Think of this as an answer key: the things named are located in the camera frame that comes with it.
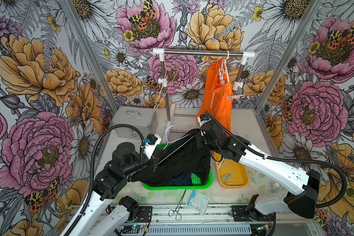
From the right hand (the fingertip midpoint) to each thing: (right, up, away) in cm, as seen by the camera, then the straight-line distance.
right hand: (196, 138), depth 75 cm
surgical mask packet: (+1, -34, +3) cm, 34 cm away
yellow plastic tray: (+21, -22, +12) cm, 33 cm away
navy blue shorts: (-6, -23, +6) cm, 25 cm away
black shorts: (-5, -11, +4) cm, 12 cm away
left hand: (-15, -6, -9) cm, 19 cm away
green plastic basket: (0, -25, +11) cm, 28 cm away
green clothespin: (+19, -23, +11) cm, 31 cm away
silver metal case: (-31, +10, +22) cm, 40 cm away
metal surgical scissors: (-9, -39, 0) cm, 40 cm away
